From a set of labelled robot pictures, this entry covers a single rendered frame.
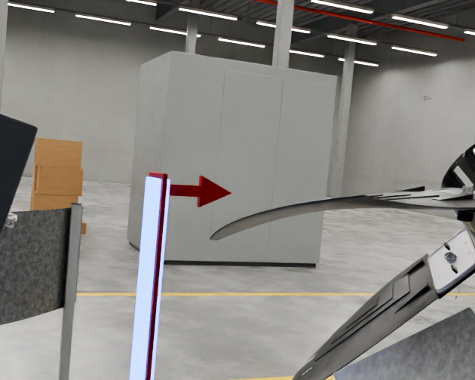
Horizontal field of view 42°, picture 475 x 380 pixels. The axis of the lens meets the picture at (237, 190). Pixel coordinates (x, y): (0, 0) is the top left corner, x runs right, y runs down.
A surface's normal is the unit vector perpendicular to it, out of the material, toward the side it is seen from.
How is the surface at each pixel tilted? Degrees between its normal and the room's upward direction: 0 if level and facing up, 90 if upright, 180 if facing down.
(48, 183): 90
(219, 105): 90
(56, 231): 90
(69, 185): 90
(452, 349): 55
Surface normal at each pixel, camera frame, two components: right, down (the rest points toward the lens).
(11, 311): 0.88, 0.11
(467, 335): -0.26, -0.56
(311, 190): 0.37, 0.08
